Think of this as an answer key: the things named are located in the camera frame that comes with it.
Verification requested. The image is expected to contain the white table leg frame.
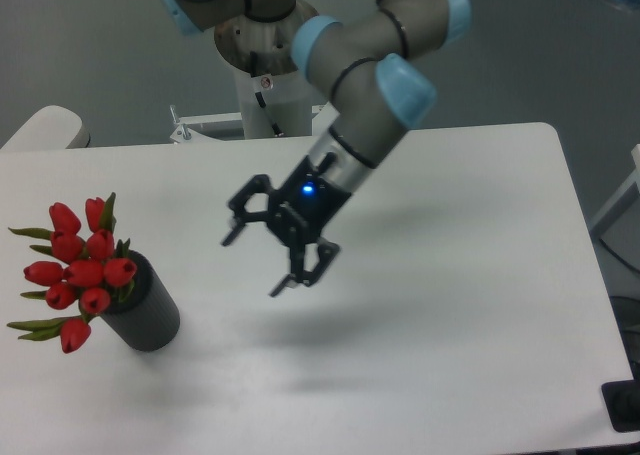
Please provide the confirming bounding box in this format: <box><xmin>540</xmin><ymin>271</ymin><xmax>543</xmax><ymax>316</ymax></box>
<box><xmin>588</xmin><ymin>145</ymin><xmax>639</xmax><ymax>239</ymax></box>

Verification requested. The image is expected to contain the white chair back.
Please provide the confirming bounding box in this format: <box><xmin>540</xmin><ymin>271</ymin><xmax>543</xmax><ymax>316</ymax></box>
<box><xmin>1</xmin><ymin>105</ymin><xmax>91</xmax><ymax>153</ymax></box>

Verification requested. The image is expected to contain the dark grey ribbed vase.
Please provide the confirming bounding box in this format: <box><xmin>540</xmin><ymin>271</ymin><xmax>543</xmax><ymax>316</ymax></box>
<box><xmin>100</xmin><ymin>251</ymin><xmax>181</xmax><ymax>352</ymax></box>

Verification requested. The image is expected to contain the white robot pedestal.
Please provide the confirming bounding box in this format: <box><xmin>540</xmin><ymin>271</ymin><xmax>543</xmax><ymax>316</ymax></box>
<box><xmin>170</xmin><ymin>0</ymin><xmax>322</xmax><ymax>144</ymax></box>

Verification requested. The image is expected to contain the black device at table edge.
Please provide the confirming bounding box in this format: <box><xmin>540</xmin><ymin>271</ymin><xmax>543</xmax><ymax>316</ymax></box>
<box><xmin>601</xmin><ymin>380</ymin><xmax>639</xmax><ymax>433</ymax></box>

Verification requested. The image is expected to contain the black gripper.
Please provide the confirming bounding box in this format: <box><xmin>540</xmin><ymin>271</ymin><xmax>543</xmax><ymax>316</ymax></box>
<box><xmin>221</xmin><ymin>154</ymin><xmax>354</xmax><ymax>298</ymax></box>

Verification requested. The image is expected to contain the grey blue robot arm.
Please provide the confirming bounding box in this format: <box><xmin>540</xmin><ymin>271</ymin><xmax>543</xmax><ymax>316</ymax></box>
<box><xmin>227</xmin><ymin>0</ymin><xmax>471</xmax><ymax>288</ymax></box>

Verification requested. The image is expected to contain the red tulip bouquet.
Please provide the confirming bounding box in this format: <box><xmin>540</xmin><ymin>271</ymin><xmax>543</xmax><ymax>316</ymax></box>
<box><xmin>7</xmin><ymin>193</ymin><xmax>140</xmax><ymax>354</ymax></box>

